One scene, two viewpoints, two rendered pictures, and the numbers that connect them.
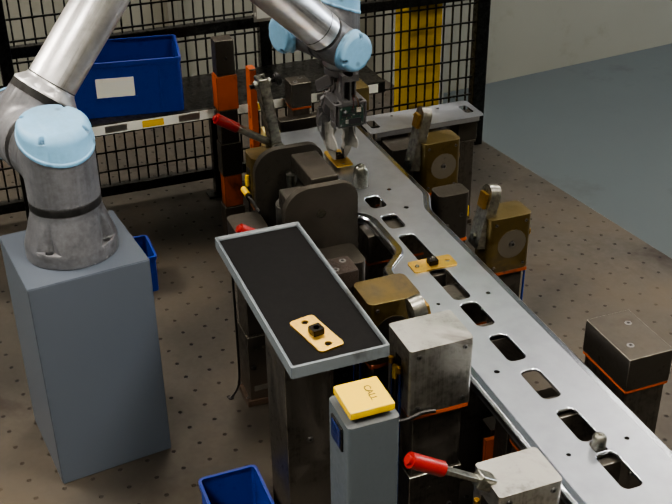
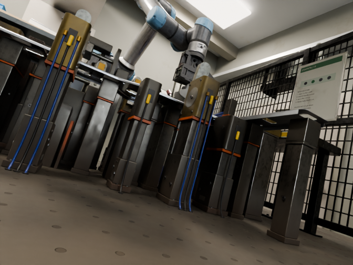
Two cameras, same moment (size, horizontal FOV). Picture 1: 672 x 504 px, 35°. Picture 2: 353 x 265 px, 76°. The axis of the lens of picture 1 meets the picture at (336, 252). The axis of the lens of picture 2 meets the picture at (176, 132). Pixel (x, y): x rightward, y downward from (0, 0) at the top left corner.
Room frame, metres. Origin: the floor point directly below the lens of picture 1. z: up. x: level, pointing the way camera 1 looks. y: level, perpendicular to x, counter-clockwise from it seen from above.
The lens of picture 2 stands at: (2.01, -0.83, 0.78)
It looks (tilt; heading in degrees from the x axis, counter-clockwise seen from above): 9 degrees up; 88
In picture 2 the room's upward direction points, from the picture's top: 16 degrees clockwise
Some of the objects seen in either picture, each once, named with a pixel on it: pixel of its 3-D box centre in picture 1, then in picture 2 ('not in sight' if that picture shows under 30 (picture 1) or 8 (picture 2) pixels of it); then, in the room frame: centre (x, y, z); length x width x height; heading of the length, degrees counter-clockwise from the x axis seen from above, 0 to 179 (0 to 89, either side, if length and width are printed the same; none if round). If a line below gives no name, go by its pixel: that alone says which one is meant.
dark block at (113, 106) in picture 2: not in sight; (106, 118); (1.75, 0.11, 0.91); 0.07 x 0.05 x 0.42; 111
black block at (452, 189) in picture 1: (453, 250); (135, 134); (1.94, -0.25, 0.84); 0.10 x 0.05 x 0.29; 111
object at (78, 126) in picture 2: not in sight; (80, 124); (1.71, -0.01, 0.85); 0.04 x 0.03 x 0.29; 21
